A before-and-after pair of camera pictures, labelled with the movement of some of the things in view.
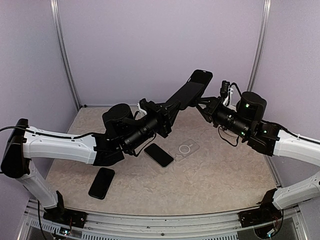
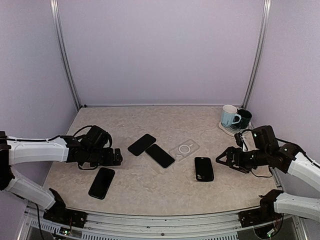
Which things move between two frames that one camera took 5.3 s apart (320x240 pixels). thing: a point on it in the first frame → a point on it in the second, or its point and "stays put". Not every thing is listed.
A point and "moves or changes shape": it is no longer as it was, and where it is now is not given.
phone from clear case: [158, 155] stays put
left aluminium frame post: [60, 32] stays put
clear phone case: [184, 149] stays put
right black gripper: [214, 103] → [232, 150]
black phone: [101, 183] stays put
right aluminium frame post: [266, 14] stays put
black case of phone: [201, 76] → [204, 170]
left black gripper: [166, 117] → [118, 157]
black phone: [187, 94] moves or changes shape
